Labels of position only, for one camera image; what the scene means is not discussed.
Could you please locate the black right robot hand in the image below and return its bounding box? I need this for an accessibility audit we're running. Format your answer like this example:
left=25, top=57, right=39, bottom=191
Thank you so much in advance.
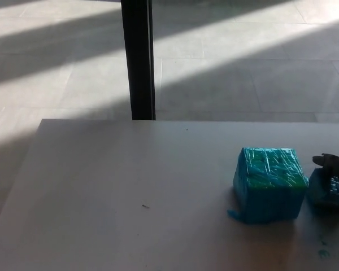
left=312, top=153, right=339, bottom=220

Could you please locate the large blue wrapped cube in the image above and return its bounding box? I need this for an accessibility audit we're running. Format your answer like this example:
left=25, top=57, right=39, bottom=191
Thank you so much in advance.
left=227, top=146, right=310, bottom=225

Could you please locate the small blue cube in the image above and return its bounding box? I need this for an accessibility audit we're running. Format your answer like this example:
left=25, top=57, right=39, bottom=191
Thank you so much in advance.
left=307, top=167, right=339, bottom=206

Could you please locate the black vertical pillar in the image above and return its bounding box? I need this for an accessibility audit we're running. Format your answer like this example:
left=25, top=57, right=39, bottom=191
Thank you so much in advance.
left=120, top=0, right=157, bottom=121

